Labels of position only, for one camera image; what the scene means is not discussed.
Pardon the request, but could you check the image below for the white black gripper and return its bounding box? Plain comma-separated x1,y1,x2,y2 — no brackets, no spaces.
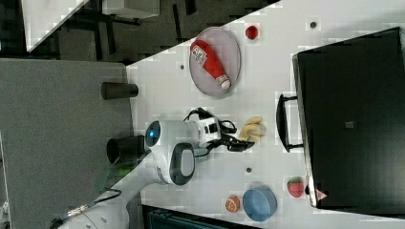
198,117,254,152

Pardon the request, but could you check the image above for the yellow plush banana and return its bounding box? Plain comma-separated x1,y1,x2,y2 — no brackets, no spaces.
239,116,266,142

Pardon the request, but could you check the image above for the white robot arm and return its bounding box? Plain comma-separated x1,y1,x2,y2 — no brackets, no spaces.
50,117,253,229

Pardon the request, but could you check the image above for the orange slice toy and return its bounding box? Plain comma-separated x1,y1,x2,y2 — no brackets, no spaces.
225,195,241,213

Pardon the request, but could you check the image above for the blue bowl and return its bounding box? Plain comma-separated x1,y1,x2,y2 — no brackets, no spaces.
243,185,277,222

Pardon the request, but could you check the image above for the red strawberry toy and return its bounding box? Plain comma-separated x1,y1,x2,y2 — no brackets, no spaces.
287,177,305,198

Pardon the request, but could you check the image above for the red plush ketchup bottle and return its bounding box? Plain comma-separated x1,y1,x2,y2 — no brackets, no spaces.
190,39,231,90

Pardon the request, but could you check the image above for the grey plate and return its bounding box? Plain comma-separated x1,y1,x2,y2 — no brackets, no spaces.
189,27,241,98

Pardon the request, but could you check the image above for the black toaster oven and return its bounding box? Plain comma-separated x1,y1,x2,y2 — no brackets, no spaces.
292,28,405,219

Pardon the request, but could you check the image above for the small red tomato toy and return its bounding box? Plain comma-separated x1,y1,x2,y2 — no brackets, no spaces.
245,26,259,40

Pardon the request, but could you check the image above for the dark grey cup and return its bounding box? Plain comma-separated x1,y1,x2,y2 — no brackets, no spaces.
100,82,139,100

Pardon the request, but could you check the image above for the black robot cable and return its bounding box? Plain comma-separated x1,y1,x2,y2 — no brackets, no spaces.
182,107,238,135

